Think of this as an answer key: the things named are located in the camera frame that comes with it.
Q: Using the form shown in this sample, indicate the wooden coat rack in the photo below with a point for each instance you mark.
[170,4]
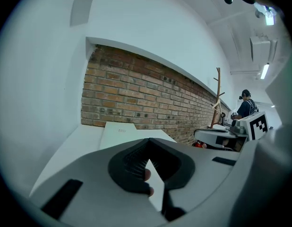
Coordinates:
[218,91]

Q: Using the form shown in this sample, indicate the red fire extinguisher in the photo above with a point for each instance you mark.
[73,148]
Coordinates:
[199,144]

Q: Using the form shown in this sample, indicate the wooden clothes hanger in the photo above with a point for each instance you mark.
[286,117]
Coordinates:
[217,106]

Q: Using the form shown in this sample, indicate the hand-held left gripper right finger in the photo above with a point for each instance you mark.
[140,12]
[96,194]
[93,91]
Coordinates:
[202,169]

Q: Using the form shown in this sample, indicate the square lamp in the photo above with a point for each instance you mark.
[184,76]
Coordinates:
[269,18]

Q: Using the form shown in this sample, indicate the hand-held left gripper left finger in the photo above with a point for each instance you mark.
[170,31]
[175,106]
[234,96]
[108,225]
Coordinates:
[94,193]

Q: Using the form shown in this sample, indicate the person's left hand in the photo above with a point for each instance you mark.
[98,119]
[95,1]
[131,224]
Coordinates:
[148,174]

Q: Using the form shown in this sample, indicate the pale green sheet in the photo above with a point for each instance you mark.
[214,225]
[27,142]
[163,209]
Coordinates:
[117,138]

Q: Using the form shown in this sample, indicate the white air conditioner unit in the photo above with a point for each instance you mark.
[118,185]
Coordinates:
[263,48]

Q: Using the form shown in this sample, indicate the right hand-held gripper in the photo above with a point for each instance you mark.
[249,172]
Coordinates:
[257,126]

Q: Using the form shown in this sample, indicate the fluorescent tube light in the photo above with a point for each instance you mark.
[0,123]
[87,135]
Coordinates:
[264,71]

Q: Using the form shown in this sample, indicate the gray wall panel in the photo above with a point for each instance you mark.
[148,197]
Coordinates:
[81,9]

